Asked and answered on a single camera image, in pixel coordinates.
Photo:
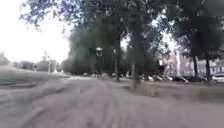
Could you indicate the grass field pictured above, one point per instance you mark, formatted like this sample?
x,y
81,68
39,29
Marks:
x,y
20,75

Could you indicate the row of trees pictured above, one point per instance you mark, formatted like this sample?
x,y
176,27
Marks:
x,y
136,40

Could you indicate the pale building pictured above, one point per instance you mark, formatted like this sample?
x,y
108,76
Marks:
x,y
186,65

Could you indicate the row of parked cars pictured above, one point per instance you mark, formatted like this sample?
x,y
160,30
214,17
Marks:
x,y
186,79

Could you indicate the grey asphalt path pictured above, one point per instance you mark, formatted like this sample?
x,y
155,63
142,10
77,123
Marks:
x,y
100,110

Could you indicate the bare earth strip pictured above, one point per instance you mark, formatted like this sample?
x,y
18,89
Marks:
x,y
173,90

